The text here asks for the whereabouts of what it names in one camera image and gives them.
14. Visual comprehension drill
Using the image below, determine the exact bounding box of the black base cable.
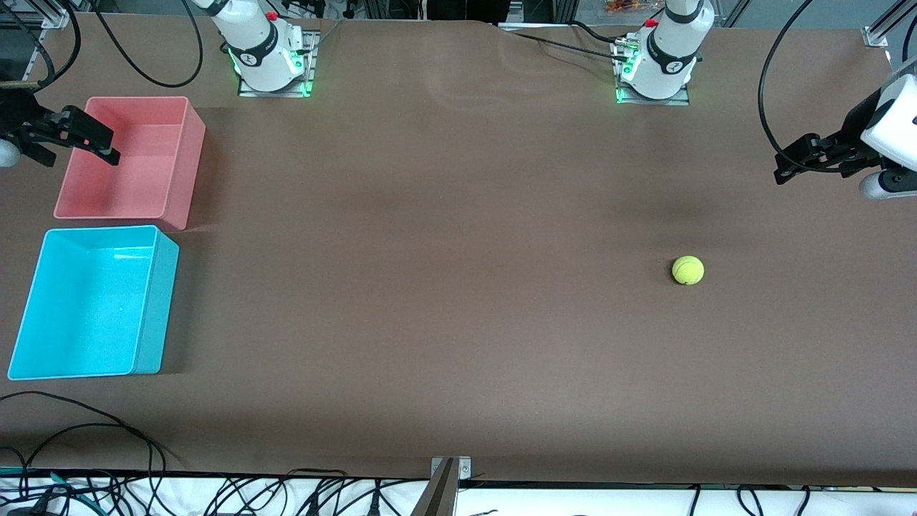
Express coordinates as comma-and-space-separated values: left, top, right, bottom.
501, 27, 625, 64
570, 19, 631, 46

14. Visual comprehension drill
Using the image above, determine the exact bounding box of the silver metal bracket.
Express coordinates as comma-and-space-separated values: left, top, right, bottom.
430, 457, 473, 482

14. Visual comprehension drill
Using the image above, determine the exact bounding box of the aluminium frame profile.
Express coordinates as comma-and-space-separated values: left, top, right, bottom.
863, 0, 917, 49
0, 0, 77, 31

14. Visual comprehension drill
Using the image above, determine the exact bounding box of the teal cable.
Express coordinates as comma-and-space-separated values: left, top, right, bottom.
0, 467, 94, 503

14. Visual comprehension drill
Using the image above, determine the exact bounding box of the black hanging cable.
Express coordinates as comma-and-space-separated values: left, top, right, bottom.
0, 0, 81, 91

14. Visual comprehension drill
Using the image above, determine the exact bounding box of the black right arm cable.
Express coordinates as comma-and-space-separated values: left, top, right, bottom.
92, 0, 205, 88

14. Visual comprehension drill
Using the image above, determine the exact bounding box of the yellow-green tennis ball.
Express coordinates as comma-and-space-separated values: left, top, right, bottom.
671, 255, 705, 287

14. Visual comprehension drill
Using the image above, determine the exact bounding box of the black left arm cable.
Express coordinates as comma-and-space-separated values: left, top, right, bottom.
759, 0, 860, 175

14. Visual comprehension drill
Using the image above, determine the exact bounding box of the blue plastic bin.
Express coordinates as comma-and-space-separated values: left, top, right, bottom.
6, 224, 181, 381

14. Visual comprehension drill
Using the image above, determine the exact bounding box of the long black table cable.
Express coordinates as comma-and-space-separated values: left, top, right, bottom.
0, 391, 184, 474
0, 422, 156, 478

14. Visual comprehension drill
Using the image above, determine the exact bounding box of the dark grey camera post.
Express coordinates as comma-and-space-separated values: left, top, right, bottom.
410, 459, 459, 516

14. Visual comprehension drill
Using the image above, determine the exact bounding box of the pink plastic bin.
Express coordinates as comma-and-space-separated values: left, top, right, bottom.
53, 95, 207, 232

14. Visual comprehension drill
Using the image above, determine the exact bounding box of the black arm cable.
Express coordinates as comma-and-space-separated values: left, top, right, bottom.
759, 0, 860, 175
92, 0, 205, 88

